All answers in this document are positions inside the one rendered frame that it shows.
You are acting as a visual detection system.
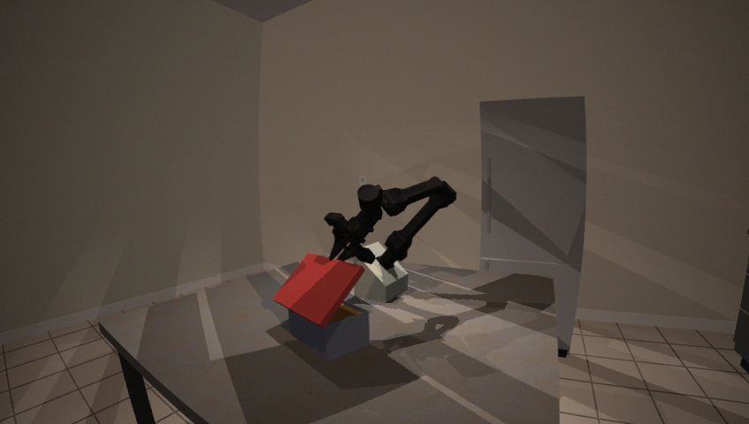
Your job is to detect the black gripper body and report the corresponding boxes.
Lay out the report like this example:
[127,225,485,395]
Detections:
[324,212,375,264]

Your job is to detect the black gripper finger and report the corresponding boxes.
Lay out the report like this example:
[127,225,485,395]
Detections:
[329,231,350,260]
[337,246,362,261]

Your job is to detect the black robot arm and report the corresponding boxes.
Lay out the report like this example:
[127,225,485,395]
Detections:
[358,177,457,270]

